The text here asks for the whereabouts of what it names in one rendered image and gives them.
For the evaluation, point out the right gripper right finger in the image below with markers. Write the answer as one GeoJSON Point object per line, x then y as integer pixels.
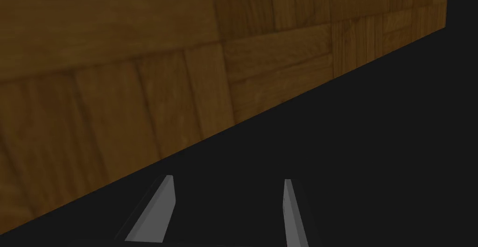
{"type": "Point", "coordinates": [295, 217]}

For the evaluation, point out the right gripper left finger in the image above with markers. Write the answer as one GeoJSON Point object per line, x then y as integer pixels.
{"type": "Point", "coordinates": [155, 213]}

